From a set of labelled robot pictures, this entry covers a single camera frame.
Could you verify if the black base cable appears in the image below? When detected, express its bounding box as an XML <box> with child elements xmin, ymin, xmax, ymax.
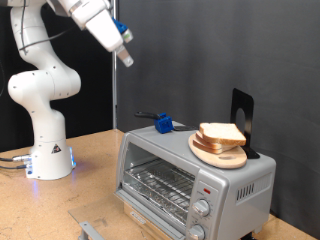
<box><xmin>0</xmin><ymin>163</ymin><xmax>30</xmax><ymax>171</ymax></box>
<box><xmin>0</xmin><ymin>153</ymin><xmax>33</xmax><ymax>164</ymax></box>

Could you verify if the black metal bookend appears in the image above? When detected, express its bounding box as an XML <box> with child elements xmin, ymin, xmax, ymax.
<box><xmin>229</xmin><ymin>87</ymin><xmax>261</xmax><ymax>160</ymax></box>

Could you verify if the wooden box under oven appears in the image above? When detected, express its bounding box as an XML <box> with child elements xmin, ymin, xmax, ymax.
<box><xmin>123</xmin><ymin>201</ymin><xmax>169</xmax><ymax>240</ymax></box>

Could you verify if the glass oven door with handle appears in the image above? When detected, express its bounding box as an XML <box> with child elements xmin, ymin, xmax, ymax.
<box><xmin>68</xmin><ymin>189</ymin><xmax>188</xmax><ymax>240</ymax></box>

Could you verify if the vertical metal pole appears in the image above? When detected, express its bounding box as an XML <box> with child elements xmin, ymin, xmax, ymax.
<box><xmin>111</xmin><ymin>0</ymin><xmax>119</xmax><ymax>130</ymax></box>

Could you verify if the round wooden board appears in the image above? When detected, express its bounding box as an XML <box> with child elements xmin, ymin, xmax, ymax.
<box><xmin>187</xmin><ymin>133</ymin><xmax>248</xmax><ymax>170</ymax></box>

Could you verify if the wire oven rack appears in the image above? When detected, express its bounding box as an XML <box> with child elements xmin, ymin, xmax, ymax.
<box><xmin>124</xmin><ymin>159</ymin><xmax>196</xmax><ymax>225</ymax></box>

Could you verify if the black camera cable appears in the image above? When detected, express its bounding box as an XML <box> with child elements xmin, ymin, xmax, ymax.
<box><xmin>18</xmin><ymin>0</ymin><xmax>78</xmax><ymax>52</ymax></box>

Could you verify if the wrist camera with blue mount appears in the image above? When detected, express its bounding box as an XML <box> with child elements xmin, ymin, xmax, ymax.
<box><xmin>111</xmin><ymin>17</ymin><xmax>134</xmax><ymax>44</ymax></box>

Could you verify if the silver oven knob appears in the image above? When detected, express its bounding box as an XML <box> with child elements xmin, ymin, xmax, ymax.
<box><xmin>192</xmin><ymin>198</ymin><xmax>211</xmax><ymax>218</ymax></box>
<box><xmin>187</xmin><ymin>223</ymin><xmax>206</xmax><ymax>240</ymax></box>

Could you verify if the metal spatula with blue block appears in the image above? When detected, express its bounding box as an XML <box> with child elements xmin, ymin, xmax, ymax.
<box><xmin>134</xmin><ymin>111</ymin><xmax>198</xmax><ymax>135</ymax></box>

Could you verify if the silver toaster oven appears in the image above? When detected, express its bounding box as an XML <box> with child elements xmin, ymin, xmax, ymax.
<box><xmin>114</xmin><ymin>121</ymin><xmax>277</xmax><ymax>240</ymax></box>

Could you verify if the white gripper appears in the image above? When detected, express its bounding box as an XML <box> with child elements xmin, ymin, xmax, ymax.
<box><xmin>84</xmin><ymin>8</ymin><xmax>135</xmax><ymax>68</ymax></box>

